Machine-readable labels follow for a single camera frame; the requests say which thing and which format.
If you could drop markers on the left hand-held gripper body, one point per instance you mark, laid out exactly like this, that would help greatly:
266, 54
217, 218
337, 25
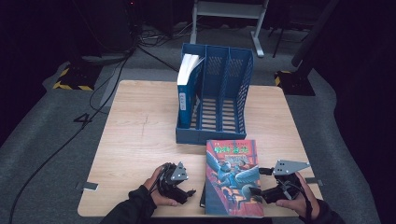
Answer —
169, 183

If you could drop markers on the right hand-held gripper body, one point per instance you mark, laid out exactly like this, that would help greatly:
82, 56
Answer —
286, 189

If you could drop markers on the black book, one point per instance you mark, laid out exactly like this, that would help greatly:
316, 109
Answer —
202, 199

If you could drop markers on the red and blue illustrated book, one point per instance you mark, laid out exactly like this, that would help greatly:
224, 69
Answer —
233, 180

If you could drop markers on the blue plastic file rack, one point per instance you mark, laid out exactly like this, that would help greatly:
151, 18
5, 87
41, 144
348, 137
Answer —
230, 62

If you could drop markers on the person's left hand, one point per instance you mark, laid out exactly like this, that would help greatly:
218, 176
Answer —
152, 188

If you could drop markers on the person's right hand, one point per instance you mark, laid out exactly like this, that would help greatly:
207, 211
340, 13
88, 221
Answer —
306, 203

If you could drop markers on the grey tape piece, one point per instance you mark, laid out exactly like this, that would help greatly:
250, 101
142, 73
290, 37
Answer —
90, 186
314, 181

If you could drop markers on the black yellow striped base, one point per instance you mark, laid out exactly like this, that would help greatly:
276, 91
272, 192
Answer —
295, 84
77, 77

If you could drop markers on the black tripod stand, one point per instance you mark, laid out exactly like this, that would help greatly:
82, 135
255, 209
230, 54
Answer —
278, 43

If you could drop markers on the dark slanted pole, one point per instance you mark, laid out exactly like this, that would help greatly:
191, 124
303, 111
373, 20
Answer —
311, 37

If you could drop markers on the white metal stand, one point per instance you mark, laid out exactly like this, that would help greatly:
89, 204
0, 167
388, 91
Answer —
230, 9

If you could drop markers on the large dark box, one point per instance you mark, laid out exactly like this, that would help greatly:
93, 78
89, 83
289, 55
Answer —
109, 25

